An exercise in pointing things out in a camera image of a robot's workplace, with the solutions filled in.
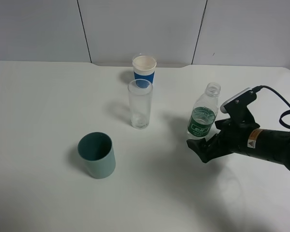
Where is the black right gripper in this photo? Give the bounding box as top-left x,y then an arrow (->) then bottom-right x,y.
187,118 -> 290,171

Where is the clear bottle with green label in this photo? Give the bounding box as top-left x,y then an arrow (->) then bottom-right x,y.
187,82 -> 221,140

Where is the blue and white paper cup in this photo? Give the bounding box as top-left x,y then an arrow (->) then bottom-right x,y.
132,54 -> 157,88

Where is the grey-green plastic cup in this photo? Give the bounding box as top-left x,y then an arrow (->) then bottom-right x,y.
77,132 -> 116,179

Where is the tall clear drinking glass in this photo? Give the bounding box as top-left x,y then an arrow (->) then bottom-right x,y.
128,79 -> 153,129

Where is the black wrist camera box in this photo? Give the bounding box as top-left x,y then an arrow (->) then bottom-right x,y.
220,88 -> 257,121

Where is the black camera cable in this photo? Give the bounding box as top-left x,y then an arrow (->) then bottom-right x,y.
252,85 -> 290,130

